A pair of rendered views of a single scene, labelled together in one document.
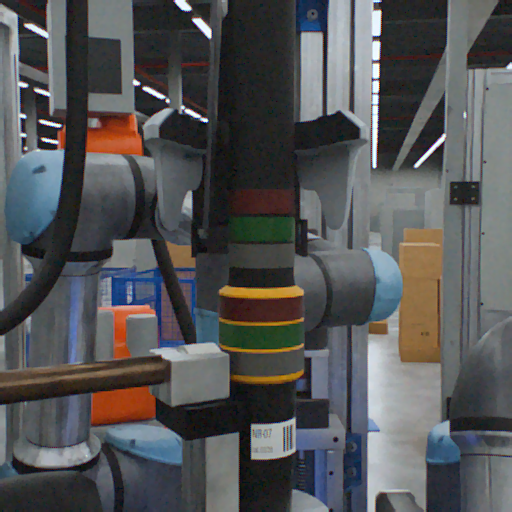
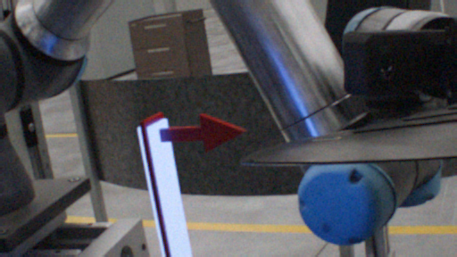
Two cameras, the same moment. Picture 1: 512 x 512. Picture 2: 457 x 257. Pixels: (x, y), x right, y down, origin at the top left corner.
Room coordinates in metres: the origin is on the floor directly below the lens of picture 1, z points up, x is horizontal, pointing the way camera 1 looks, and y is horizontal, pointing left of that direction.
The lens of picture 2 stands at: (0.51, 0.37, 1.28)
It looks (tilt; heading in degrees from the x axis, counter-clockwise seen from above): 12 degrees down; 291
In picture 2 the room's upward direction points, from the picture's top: 9 degrees counter-clockwise
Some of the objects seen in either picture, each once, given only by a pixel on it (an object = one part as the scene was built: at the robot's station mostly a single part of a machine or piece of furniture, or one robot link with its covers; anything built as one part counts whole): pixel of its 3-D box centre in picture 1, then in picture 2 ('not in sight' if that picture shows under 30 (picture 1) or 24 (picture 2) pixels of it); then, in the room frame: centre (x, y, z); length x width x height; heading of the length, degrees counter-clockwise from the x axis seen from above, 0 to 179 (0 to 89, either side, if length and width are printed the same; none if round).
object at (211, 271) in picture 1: (252, 297); not in sight; (0.65, 0.01, 1.52); 0.11 x 0.08 x 0.11; 126
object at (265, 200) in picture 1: (261, 202); not in sight; (0.36, 0.00, 1.61); 0.03 x 0.03 x 0.01
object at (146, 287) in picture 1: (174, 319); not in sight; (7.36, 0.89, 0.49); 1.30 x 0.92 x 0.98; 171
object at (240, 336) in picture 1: (261, 330); not in sight; (0.36, 0.00, 1.54); 0.04 x 0.04 x 0.01
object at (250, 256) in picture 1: (261, 254); not in sight; (0.36, 0.00, 1.58); 0.03 x 0.03 x 0.01
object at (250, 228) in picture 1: (261, 228); not in sight; (0.36, 0.00, 1.59); 0.03 x 0.03 x 0.01
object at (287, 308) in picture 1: (261, 304); not in sight; (0.36, 0.00, 1.55); 0.04 x 0.04 x 0.01
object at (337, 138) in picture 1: (334, 174); not in sight; (0.39, -0.04, 1.62); 0.09 x 0.03 x 0.06; 26
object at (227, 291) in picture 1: (261, 330); not in sight; (0.36, 0.00, 1.54); 0.04 x 0.04 x 0.05
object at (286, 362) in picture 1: (261, 355); not in sight; (0.36, 0.00, 1.53); 0.04 x 0.04 x 0.01
